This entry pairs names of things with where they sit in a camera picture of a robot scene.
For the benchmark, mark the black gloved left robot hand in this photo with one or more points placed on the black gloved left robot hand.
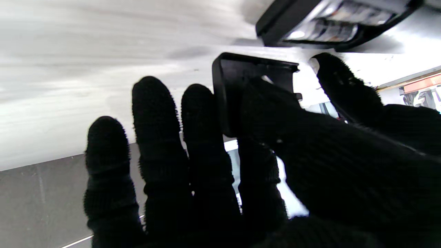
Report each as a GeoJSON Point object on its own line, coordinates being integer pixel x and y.
{"type": "Point", "coordinates": [348, 89]}

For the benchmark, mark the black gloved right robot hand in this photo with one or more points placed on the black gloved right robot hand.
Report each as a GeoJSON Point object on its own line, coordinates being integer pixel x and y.
{"type": "Point", "coordinates": [310, 165]}

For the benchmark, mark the silver battery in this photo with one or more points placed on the silver battery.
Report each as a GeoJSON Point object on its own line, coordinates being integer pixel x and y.
{"type": "Point", "coordinates": [320, 31]}
{"type": "Point", "coordinates": [358, 12]}

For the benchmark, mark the black remote control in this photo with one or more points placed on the black remote control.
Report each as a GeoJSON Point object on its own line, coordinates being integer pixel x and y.
{"type": "Point", "coordinates": [330, 20]}

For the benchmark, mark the black battery cover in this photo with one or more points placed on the black battery cover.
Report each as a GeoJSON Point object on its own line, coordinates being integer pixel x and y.
{"type": "Point", "coordinates": [255, 79]}

